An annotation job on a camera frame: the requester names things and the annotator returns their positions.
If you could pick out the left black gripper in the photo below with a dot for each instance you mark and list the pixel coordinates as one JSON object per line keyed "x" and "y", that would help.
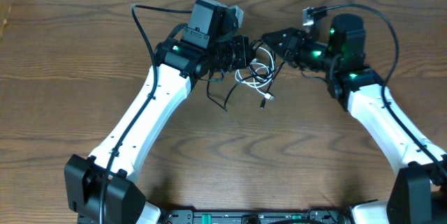
{"x": 242, "y": 53}

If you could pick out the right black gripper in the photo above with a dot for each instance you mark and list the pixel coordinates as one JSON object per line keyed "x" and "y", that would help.
{"x": 294, "y": 38}

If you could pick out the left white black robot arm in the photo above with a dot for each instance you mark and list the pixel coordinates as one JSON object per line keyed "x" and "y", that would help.
{"x": 102, "y": 188}

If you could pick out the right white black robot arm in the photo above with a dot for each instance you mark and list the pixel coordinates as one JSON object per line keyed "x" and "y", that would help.
{"x": 419, "y": 191}

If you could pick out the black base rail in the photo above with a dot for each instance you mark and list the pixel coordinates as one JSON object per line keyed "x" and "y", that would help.
{"x": 188, "y": 216}

